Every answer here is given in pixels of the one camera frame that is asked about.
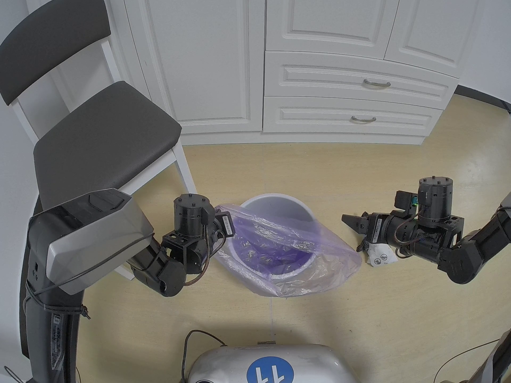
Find white printed paper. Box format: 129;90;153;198
365;243;397;268

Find white chair dark grey seat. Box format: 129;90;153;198
0;0;207;281

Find white trash bin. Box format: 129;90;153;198
225;193;320;288

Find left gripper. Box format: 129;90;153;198
209;211;235;242

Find purple plastic bag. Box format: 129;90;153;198
213;202;364;298

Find black cable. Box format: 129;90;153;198
435;339;501;383
182;330;228;383

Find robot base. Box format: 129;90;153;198
188;343;358;383

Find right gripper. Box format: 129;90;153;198
342;212;418;248

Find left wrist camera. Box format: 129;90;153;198
201;205;223;226

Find white wardrobe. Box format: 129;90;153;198
96;0;485;147

